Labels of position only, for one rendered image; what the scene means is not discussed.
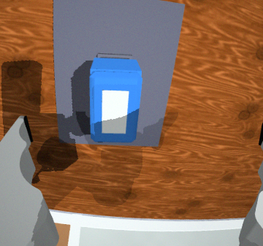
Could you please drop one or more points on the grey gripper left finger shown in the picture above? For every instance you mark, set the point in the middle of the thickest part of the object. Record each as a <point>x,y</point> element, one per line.
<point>25,219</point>

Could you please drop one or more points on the blue self-inking stamp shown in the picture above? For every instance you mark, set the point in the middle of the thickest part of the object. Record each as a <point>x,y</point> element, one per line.
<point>115,90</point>

